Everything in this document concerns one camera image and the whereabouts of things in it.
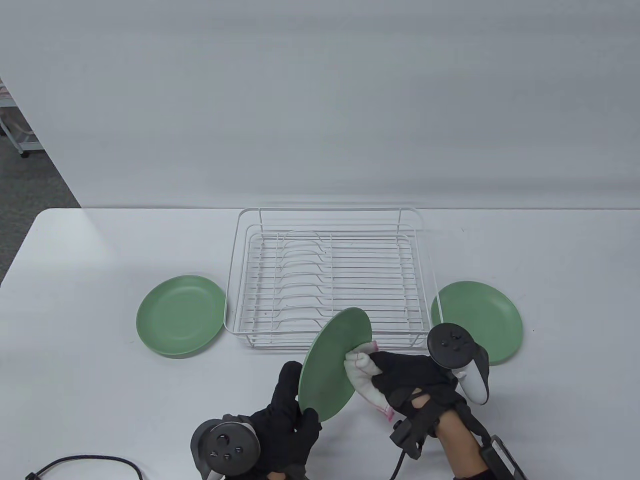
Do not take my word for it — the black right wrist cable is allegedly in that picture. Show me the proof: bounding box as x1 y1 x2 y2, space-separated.
387 447 408 480

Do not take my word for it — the white shelf cart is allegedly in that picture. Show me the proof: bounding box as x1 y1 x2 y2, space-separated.
0 77 46 159

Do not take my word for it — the white dish cloth pink edge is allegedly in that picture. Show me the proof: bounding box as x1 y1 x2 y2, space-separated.
343 341 396 420

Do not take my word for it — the black and white controller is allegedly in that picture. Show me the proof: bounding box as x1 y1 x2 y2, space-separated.
426 324 490 405
191 419 262 480

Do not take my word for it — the long black cable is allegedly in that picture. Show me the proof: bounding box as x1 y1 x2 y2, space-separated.
25 454 143 480

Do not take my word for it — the black and white right controller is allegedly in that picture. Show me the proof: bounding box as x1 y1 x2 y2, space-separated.
426 324 490 405

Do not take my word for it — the black and white left controller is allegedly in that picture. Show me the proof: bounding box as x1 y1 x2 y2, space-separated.
191 419 262 480

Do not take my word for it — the black box on right forearm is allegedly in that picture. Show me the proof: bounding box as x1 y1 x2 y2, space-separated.
480 435 528 480

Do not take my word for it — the green plate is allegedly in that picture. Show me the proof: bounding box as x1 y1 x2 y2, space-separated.
298 307 373 423
136 275 227 359
431 281 524 366

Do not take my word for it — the white wire dish rack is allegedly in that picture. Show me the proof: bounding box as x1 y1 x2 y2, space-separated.
223 207 445 349

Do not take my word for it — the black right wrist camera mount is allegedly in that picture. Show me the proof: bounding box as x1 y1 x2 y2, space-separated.
390 410 438 460

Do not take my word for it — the person's right forearm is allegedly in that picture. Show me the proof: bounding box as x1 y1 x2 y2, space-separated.
435 410 493 480

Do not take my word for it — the person's left hand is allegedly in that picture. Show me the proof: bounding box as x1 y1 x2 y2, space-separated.
247 361 322 480

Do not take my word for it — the person's right hand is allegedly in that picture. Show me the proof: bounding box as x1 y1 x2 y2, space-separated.
370 351 471 417

